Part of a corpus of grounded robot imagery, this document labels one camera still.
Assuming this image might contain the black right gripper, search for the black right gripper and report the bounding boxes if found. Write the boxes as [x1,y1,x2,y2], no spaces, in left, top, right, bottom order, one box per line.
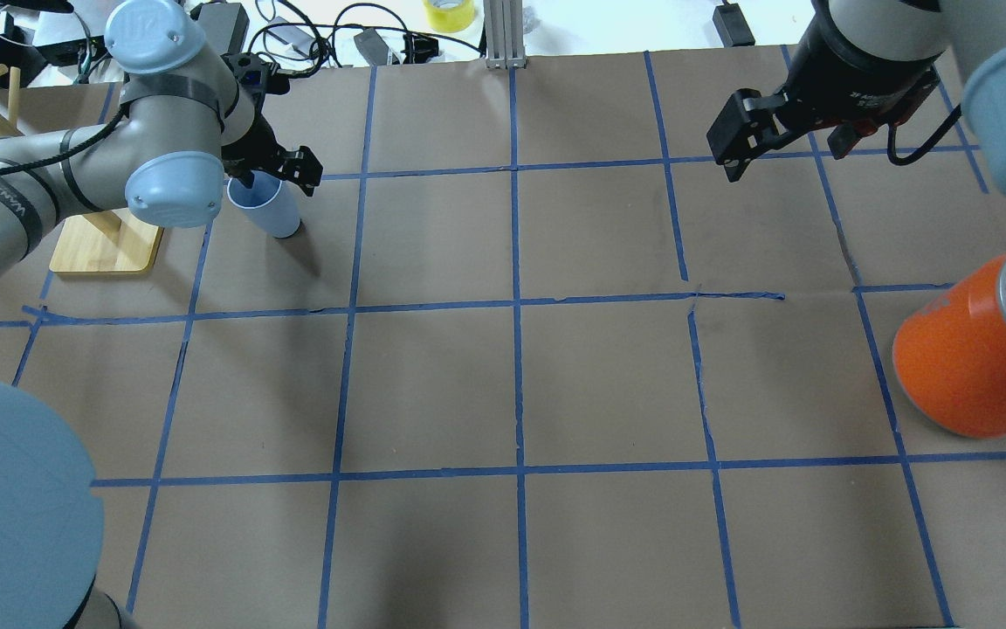
[706,88,875,183]

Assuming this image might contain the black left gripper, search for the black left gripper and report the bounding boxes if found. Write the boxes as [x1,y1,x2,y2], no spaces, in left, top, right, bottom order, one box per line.
[221,122,324,195]

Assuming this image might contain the light blue plastic cup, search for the light blue plastic cup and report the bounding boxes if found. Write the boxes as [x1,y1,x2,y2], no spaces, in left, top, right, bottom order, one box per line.
[226,170,302,238]

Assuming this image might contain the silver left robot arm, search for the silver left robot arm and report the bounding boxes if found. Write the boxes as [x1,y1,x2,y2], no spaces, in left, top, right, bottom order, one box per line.
[0,1,323,628]

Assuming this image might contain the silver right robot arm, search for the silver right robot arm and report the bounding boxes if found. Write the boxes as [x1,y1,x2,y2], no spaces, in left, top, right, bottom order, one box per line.
[706,1,1006,196]

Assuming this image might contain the black power adapter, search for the black power adapter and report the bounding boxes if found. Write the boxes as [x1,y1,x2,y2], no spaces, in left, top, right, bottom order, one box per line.
[190,3,249,55]

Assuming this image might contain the wooden mug tree stand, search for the wooden mug tree stand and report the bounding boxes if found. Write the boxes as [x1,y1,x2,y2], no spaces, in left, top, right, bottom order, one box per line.
[0,64,163,275]

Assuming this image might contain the yellow tape roll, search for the yellow tape roll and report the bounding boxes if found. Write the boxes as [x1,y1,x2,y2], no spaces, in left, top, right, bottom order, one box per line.
[422,0,476,33]

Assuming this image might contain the large orange can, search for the large orange can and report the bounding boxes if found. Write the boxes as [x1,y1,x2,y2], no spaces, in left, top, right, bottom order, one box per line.
[892,254,1006,439]

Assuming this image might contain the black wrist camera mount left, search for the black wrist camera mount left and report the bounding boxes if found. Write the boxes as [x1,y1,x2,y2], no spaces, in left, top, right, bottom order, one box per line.
[221,52,291,100]

